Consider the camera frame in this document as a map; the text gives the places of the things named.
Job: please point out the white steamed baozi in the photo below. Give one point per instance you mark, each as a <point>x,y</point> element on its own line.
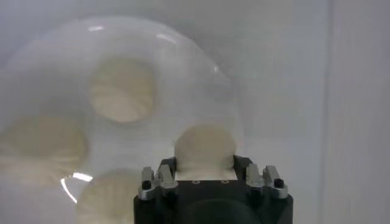
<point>103,201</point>
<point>204,149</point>
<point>122,91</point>
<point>39,146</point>

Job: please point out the white round plate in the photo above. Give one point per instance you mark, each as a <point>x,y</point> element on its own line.
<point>182,91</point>

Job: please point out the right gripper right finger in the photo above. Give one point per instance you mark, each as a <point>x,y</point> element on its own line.
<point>265,181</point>

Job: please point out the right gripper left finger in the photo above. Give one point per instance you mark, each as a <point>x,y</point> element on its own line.
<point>158,182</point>

